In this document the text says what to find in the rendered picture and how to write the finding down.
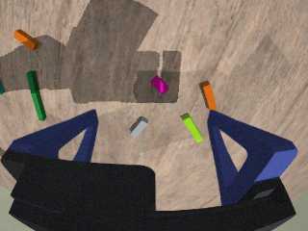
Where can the orange rectangular bar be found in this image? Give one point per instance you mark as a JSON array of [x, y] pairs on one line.
[[208, 92], [26, 39]]

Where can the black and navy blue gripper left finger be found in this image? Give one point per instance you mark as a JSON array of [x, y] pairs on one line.
[[48, 141]]

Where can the magenta rod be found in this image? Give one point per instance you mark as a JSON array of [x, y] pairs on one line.
[[159, 84]]

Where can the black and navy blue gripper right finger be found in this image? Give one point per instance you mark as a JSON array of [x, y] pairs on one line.
[[268, 156]]

